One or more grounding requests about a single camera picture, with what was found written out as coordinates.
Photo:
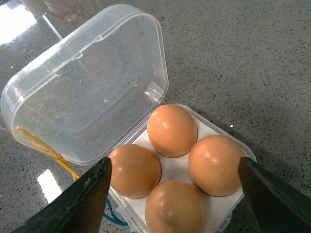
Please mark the clear plastic egg box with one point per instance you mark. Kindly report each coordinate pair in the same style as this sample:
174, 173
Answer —
21, 195

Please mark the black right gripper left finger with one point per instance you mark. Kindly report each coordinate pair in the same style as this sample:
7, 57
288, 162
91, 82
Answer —
79, 209

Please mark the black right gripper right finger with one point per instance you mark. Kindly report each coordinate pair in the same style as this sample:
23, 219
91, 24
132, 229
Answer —
276, 206

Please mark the brown egg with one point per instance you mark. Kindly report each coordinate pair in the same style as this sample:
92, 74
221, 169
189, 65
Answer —
172, 131
213, 165
175, 207
136, 171

